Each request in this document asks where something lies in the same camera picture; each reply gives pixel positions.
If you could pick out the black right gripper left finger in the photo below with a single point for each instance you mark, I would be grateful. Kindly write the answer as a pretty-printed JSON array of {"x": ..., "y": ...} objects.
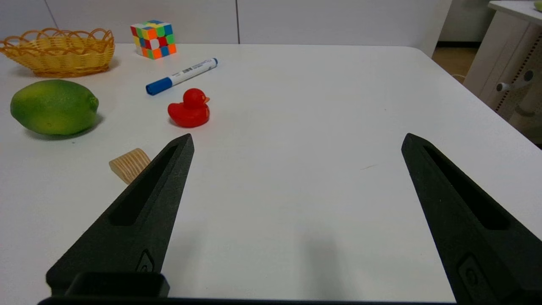
[{"x": 139, "y": 237}]

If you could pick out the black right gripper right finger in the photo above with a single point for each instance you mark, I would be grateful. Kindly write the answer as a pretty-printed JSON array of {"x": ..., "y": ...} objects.
[{"x": 487, "y": 254}]

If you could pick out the yellow woven basket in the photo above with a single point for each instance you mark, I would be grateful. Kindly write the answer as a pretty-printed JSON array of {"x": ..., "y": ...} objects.
[{"x": 59, "y": 57}]

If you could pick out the curved wooden block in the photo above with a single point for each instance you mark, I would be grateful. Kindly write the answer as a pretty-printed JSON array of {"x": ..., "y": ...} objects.
[{"x": 128, "y": 164}]

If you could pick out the red rubber duck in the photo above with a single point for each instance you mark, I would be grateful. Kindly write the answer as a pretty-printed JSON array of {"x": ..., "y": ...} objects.
[{"x": 189, "y": 112}]

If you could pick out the green lime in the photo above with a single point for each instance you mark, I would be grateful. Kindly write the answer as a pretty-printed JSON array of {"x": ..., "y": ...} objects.
[{"x": 54, "y": 108}]

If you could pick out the blue and white marker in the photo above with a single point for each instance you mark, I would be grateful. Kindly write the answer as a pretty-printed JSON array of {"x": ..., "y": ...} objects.
[{"x": 182, "y": 76}]

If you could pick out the multicoloured puzzle cube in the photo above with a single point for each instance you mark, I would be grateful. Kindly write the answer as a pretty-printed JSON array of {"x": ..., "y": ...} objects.
[{"x": 153, "y": 40}]

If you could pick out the white side table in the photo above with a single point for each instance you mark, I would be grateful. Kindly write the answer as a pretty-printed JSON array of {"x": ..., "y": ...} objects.
[{"x": 504, "y": 46}]

